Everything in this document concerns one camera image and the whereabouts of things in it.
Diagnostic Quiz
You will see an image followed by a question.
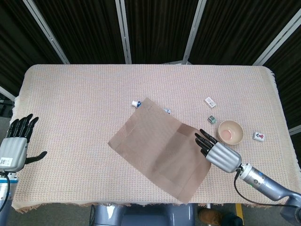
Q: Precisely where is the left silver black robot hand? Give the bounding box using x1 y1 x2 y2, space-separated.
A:
0 113 48 172

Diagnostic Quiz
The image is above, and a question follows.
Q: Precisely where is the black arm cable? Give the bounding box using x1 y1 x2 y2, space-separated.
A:
0 172 11 210
233 169 290 208

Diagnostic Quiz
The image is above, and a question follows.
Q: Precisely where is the brown woven placemat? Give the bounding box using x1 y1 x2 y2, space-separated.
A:
107 97 212 204

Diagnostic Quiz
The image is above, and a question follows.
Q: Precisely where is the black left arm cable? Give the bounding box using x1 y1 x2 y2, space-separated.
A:
0 172 11 210

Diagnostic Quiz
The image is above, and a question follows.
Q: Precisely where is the grey metal frame post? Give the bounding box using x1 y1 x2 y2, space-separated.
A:
23 0 71 65
182 0 208 65
288 125 301 137
0 85 16 101
114 0 132 65
252 8 301 66

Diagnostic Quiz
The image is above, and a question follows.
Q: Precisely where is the dark trouser leg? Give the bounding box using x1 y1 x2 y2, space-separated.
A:
221 211 244 226

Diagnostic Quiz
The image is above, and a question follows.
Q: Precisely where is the white mahjong tile red print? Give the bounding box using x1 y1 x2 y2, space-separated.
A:
253 131 266 143

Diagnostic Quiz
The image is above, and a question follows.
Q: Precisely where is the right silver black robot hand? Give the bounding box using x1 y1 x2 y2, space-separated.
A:
194 129 243 174

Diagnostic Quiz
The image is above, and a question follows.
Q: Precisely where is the blue white toothpaste tube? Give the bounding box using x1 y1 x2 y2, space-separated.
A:
131 100 171 115

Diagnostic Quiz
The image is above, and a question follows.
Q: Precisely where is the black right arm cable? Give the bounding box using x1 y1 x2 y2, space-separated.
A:
233 169 290 208

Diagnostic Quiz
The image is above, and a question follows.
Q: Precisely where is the dark brown curtain panel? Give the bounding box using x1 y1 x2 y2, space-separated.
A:
263 16 301 129
189 0 301 65
124 0 201 65
0 0 65 96
32 0 126 65

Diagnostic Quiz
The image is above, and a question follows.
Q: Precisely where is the small white eraser box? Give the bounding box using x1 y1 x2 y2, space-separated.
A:
204 96 217 108

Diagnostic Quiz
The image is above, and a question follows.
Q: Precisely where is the light brown bowl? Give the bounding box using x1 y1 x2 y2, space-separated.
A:
218 120 245 145

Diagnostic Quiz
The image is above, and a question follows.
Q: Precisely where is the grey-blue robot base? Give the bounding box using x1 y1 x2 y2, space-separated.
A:
90 202 196 226

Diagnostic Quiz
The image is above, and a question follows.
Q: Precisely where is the beige woven tablecloth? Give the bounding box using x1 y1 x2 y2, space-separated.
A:
6 64 301 214

